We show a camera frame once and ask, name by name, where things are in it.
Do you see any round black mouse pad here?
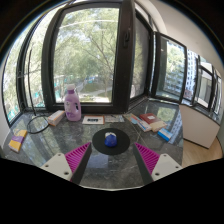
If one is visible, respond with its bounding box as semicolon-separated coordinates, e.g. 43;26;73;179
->
91;127;131;156

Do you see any yellow and purple box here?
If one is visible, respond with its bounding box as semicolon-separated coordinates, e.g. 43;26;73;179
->
8;129;28;153

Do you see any beige cardboard box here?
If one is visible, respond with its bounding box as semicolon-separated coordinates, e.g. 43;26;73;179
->
47;110;66;127

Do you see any cream-coloured box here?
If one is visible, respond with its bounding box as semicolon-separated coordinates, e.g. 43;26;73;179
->
150;120;168;133

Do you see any black cable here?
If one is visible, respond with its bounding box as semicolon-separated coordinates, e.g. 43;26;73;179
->
26;49;51;135

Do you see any red book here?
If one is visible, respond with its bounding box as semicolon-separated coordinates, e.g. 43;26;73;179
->
139;112;163;125

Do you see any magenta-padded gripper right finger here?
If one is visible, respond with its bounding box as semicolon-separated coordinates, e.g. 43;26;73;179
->
133;142;184;186

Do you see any purple plastic bottle white cap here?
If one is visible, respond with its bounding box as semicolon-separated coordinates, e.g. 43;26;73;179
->
63;83;83;122

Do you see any pale printed leaflet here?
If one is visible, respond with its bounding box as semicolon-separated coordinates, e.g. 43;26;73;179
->
104;114;125;123

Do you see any blue and white computer mouse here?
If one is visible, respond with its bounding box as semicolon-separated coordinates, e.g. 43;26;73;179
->
104;131;118;148

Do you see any colourful printed booklet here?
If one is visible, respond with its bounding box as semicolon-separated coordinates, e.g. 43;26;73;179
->
123;113;148;132

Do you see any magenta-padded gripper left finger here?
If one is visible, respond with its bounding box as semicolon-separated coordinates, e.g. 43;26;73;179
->
39;141;93;185

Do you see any white booklet orange edge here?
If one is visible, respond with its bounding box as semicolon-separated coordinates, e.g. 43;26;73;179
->
81;115;106;126

